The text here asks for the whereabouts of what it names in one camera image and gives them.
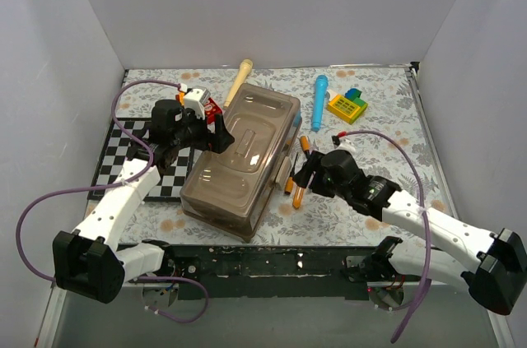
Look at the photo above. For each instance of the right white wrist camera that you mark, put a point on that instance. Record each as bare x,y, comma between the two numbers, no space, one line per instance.
342,143

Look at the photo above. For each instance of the orange utility knife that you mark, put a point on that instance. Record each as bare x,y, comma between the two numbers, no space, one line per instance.
298,197

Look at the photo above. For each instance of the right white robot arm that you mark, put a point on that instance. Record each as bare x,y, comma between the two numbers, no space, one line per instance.
492,267

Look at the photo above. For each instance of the taupe plastic tool box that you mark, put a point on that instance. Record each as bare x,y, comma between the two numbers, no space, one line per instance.
230,191

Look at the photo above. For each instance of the yellow green toy block house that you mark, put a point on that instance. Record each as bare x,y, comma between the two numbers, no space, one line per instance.
348,107

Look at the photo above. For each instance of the blue toy microphone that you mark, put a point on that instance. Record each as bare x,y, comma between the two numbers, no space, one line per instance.
321,86

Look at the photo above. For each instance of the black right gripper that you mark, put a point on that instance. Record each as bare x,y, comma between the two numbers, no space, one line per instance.
302,177

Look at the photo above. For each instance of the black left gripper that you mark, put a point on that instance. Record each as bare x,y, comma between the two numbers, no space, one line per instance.
221,139

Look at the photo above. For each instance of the red owl toy block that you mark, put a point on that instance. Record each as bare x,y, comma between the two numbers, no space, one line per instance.
211,109

